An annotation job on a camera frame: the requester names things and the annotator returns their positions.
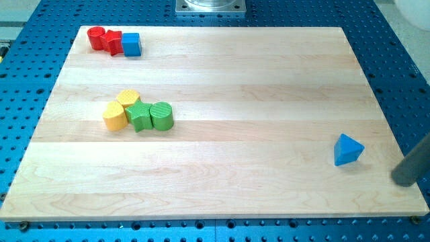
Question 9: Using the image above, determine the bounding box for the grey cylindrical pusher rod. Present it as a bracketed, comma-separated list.
[391, 134, 429, 187]

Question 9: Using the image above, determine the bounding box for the blue triangle block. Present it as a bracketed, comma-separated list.
[334, 134, 365, 166]

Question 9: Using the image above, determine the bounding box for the wooden board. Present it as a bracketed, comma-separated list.
[1, 26, 429, 221]

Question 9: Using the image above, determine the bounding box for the green cylinder block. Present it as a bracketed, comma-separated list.
[150, 102, 174, 131]

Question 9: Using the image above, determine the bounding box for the green star block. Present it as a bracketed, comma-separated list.
[125, 100, 153, 132]

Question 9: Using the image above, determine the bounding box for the yellow hexagon block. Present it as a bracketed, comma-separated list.
[116, 89, 140, 108]

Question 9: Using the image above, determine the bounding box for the yellow heart block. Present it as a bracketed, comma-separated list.
[102, 101, 128, 131]

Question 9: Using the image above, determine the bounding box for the blue cube block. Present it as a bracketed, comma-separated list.
[122, 33, 142, 57]

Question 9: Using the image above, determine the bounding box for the red star block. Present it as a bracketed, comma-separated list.
[100, 30, 124, 56]

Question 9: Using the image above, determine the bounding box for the red cylinder block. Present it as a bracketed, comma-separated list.
[87, 26, 105, 50]

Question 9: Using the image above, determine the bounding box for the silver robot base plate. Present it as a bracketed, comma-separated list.
[175, 0, 247, 14]

